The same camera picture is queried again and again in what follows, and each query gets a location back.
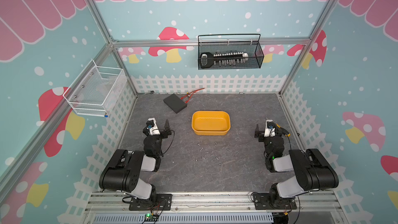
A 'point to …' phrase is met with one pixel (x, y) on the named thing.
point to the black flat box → (174, 103)
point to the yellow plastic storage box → (211, 123)
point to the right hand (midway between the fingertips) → (267, 124)
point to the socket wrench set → (208, 59)
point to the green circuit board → (150, 217)
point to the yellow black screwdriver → (286, 133)
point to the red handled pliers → (189, 95)
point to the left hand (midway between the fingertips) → (161, 122)
